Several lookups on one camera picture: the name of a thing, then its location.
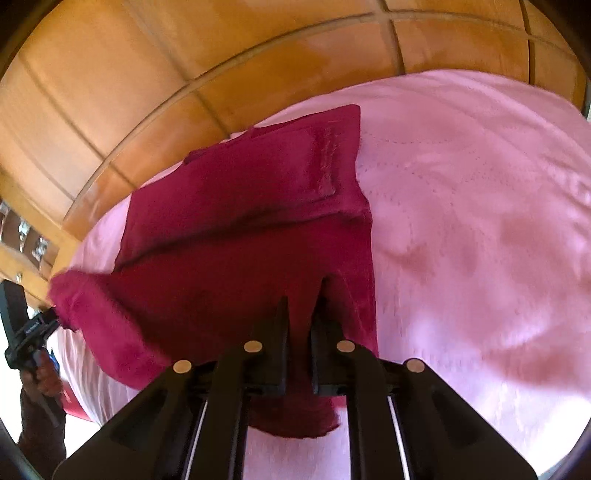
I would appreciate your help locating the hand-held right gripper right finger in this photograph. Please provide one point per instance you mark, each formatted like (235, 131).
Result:
(323, 355)

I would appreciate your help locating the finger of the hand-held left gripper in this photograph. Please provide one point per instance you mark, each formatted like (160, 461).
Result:
(51, 319)

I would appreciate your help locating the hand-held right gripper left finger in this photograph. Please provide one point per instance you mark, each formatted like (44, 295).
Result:
(277, 350)

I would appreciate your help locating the dark red garment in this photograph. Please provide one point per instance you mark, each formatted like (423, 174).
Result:
(207, 230)

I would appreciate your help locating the person's left forearm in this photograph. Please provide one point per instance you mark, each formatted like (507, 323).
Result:
(41, 429)

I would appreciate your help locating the person's left hand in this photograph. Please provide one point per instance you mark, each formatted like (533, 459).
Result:
(44, 376)

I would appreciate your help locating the group of small bottles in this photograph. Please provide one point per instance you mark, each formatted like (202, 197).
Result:
(25, 240)

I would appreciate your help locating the red basket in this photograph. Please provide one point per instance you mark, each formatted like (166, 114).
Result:
(76, 406)

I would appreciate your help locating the wooden cabinet with shelf niche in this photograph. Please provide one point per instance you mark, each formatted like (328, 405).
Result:
(23, 189)

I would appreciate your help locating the pink blanket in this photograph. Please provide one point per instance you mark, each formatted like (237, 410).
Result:
(461, 207)

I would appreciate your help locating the wooden wardrobe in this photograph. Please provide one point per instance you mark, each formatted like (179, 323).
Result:
(138, 69)

